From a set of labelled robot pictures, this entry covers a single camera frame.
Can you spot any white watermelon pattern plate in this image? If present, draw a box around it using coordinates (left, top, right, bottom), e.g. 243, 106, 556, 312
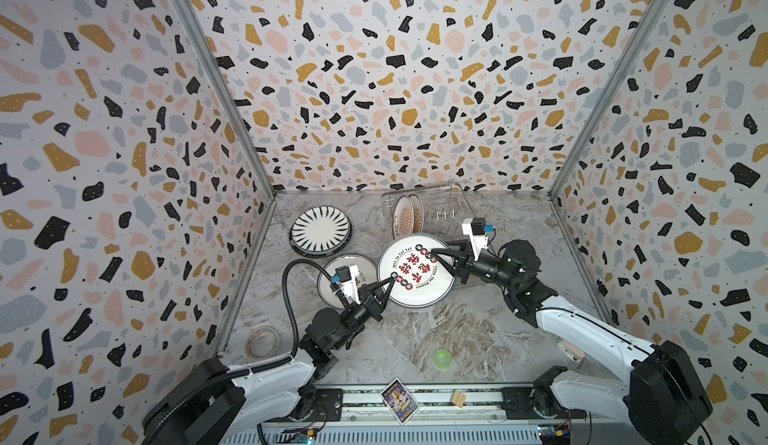
377, 233, 455, 308

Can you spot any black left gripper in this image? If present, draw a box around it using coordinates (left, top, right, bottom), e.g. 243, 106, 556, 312
329, 277, 391, 354

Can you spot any steel wire dish rack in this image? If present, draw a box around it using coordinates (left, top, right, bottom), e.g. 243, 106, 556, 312
381, 183, 479, 241

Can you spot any pink eraser block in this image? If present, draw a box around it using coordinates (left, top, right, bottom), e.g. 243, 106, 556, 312
557, 340, 585, 362

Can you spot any black corrugated cable hose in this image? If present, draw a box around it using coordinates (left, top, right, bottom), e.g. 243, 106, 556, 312
140, 258, 337, 445

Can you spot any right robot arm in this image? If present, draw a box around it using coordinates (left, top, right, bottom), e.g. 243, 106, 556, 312
417, 240, 713, 444

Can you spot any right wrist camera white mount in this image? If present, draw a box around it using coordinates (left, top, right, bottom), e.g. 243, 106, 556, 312
461, 217, 495, 260

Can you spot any orange sunburst plate front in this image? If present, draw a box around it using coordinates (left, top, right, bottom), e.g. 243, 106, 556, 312
392, 196, 414, 239

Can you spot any small wooden block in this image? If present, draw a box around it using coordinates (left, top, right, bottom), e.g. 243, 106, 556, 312
450, 390, 466, 408

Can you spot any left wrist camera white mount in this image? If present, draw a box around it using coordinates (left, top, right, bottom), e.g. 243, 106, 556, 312
330, 265, 361, 309

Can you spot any aluminium corner post right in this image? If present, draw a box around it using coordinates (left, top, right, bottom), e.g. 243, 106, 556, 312
548, 0, 670, 202

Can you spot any aluminium corner post left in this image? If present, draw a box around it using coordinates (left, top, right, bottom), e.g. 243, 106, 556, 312
170, 0, 275, 201

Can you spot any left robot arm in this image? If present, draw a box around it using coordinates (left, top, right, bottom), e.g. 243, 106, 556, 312
142, 276, 395, 444

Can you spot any colourful playing card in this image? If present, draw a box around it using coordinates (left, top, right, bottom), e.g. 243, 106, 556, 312
380, 379, 420, 425

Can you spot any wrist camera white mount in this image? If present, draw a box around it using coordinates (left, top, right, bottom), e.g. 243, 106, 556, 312
330, 265, 361, 309
461, 217, 495, 260

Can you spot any aluminium corner post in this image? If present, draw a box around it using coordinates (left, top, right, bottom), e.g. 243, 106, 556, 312
548, 0, 670, 202
170, 0, 275, 201

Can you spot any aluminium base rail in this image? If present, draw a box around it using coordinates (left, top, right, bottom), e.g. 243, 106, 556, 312
221, 383, 644, 444

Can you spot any orange sunburst plate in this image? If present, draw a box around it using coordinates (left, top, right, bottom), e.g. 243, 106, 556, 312
409, 194, 424, 233
317, 254, 377, 310
392, 196, 414, 239

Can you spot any blue leaf pattern plate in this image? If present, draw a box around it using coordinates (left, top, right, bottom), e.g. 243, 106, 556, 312
289, 205, 352, 257

